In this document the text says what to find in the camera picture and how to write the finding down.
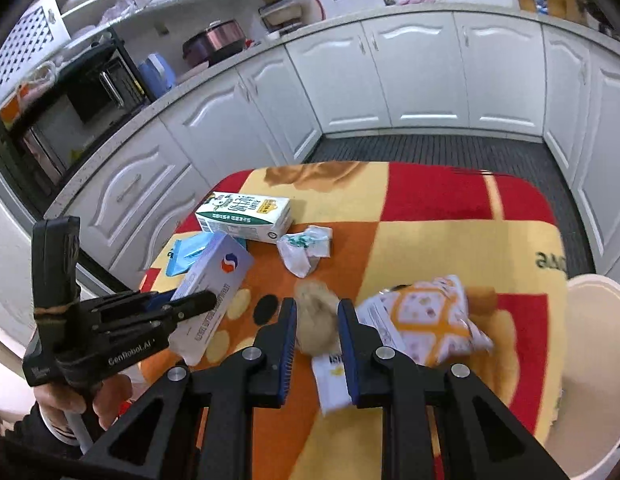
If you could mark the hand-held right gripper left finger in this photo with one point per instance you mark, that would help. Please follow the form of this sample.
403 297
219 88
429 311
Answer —
289 345

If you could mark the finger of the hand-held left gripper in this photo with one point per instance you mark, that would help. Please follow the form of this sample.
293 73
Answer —
124 300
189 305

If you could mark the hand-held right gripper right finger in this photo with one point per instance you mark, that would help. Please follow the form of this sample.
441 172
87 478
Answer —
347 350

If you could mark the purple white cardboard box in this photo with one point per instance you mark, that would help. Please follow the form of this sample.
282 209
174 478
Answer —
214 275

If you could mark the white plastic bin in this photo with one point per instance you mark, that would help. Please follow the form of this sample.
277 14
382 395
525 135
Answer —
590 360

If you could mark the person's left hand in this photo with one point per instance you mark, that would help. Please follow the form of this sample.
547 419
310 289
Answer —
112 400

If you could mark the small white carton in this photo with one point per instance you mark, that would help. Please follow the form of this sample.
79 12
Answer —
330 382

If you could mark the blue plastic bag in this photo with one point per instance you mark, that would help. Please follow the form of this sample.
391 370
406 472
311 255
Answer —
189 255

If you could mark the white orange patterned snack bag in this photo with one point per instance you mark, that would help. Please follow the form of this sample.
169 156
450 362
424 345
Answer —
430 320

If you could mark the crumpled white green wrapper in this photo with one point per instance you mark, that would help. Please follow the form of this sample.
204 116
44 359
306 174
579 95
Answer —
302 247

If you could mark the green white milk carton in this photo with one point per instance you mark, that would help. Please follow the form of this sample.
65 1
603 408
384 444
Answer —
244 212

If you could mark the black microwave oven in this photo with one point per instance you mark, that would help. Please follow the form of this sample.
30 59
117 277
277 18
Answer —
74 110

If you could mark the red yellow printed blanket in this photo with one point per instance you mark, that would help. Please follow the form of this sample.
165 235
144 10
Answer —
440 200

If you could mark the blue kettle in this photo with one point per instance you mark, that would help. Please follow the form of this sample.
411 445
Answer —
157 75

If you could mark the dark striped floor mat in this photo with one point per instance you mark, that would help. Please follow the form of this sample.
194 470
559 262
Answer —
440 147

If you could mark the copper cooking pot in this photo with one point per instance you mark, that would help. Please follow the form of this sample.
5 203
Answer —
212 42

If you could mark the white base cabinets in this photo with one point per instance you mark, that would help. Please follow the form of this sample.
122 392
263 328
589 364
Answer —
420 70

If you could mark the dish rack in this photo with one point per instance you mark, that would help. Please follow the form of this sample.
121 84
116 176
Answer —
287 12

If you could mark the white lattice wall cabinet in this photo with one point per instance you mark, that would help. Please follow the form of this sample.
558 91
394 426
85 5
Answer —
49 20

